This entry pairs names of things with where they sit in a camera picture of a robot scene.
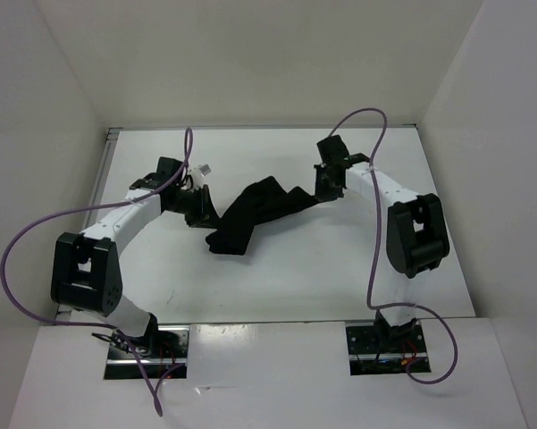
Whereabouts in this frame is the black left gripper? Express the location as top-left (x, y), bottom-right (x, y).
top-left (166, 184), bottom-right (223, 230)

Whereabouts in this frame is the black skirt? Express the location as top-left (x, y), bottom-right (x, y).
top-left (206, 176), bottom-right (318, 256)

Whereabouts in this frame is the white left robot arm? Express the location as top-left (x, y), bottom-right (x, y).
top-left (50, 157), bottom-right (219, 358)

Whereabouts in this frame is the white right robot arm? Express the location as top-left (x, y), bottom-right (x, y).
top-left (315, 135), bottom-right (450, 351)

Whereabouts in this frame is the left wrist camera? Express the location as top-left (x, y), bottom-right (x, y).
top-left (189, 164), bottom-right (211, 181)

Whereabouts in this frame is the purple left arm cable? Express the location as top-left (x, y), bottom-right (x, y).
top-left (0, 127), bottom-right (194, 416)

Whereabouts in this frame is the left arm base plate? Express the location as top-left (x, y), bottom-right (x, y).
top-left (93, 324), bottom-right (190, 380)

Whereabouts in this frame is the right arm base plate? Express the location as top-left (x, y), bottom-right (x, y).
top-left (345, 321), bottom-right (431, 376)

